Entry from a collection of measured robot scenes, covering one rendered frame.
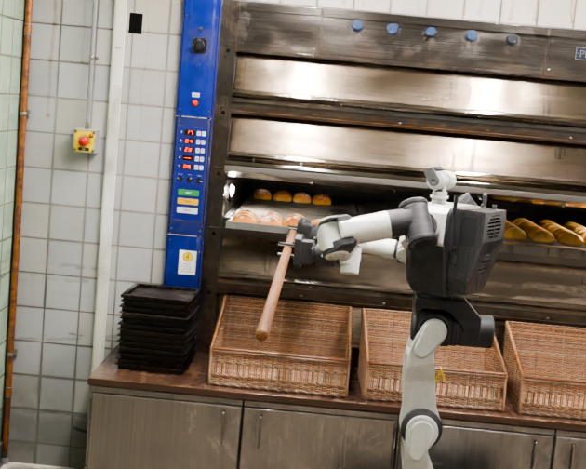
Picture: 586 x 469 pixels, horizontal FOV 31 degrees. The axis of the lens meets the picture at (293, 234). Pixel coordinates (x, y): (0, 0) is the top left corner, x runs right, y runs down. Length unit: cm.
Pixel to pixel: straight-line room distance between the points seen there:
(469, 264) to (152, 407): 140
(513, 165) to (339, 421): 132
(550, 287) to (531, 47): 102
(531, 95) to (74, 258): 208
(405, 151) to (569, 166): 70
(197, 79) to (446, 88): 105
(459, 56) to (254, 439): 180
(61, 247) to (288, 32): 135
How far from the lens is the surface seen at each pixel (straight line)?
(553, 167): 455
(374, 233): 335
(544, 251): 458
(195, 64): 445
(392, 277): 451
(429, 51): 448
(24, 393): 481
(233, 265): 450
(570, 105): 456
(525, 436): 417
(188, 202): 447
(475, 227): 346
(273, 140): 445
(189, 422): 412
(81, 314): 466
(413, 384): 365
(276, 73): 446
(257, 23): 448
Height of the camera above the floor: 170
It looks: 7 degrees down
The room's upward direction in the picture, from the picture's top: 5 degrees clockwise
